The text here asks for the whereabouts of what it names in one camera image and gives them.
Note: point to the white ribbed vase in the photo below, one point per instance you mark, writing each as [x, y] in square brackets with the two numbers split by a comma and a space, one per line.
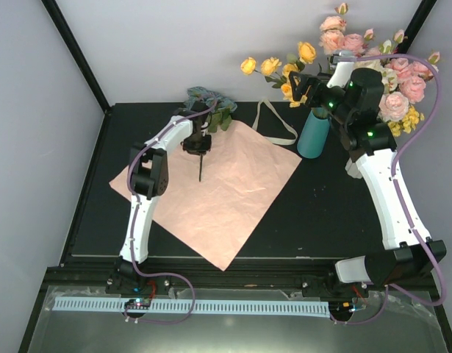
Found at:
[352, 169]

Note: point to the left circuit board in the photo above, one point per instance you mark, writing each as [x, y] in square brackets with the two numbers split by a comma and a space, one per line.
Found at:
[138, 304]

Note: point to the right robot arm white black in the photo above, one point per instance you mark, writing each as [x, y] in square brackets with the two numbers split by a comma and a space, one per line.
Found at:
[351, 99]

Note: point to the right circuit board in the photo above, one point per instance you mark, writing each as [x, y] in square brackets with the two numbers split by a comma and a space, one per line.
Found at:
[349, 307]

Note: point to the black frame post right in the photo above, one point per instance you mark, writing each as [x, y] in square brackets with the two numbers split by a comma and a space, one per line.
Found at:
[415, 25]

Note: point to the pink white flower bouquet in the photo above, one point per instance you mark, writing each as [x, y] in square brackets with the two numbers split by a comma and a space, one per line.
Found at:
[404, 82]

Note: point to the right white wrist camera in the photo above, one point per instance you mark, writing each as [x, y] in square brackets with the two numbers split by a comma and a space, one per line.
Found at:
[342, 64]

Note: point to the cream ribbon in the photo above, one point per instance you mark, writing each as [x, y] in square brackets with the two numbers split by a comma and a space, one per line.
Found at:
[274, 120]

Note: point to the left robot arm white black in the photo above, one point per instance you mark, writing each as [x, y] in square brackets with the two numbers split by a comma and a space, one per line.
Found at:
[147, 179]

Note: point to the pink wrapping paper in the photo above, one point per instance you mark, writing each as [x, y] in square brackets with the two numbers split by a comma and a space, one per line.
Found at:
[242, 175]

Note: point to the pink rose stem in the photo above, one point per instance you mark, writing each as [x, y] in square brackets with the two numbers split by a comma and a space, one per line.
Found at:
[332, 30]
[354, 42]

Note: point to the light blue cable duct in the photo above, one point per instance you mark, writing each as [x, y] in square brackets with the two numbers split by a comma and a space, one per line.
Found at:
[199, 306]

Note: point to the circuit board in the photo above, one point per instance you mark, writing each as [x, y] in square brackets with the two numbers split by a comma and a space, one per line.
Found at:
[138, 304]
[349, 307]

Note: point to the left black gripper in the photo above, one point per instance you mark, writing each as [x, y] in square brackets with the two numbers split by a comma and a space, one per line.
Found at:
[203, 151]

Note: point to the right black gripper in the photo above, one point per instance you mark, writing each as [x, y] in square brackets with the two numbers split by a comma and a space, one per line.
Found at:
[319, 82]

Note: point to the black frame post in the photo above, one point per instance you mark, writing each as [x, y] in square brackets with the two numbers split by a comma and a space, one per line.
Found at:
[62, 26]
[415, 25]

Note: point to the black frame post left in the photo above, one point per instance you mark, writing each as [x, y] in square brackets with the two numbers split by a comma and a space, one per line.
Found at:
[62, 26]

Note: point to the yellow rose stem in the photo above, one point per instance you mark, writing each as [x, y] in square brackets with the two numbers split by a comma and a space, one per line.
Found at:
[277, 73]

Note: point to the blue hydrangea stem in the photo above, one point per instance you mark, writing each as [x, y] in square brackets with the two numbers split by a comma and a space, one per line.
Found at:
[218, 114]

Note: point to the teal vase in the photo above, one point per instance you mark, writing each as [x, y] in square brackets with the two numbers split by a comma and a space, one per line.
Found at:
[314, 133]

